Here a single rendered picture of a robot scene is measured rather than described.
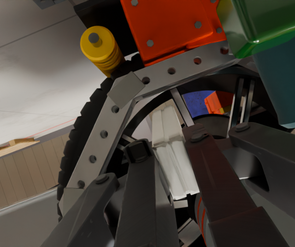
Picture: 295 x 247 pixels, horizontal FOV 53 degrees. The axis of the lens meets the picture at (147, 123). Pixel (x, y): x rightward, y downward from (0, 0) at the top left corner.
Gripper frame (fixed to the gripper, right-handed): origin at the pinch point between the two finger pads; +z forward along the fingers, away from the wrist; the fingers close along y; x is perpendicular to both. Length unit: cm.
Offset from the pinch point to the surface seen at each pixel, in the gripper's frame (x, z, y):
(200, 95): -90, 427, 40
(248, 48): 3.4, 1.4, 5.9
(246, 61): -2.8, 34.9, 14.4
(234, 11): 5.6, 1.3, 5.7
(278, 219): -16.4, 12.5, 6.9
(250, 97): -10.6, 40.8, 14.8
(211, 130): -28, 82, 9
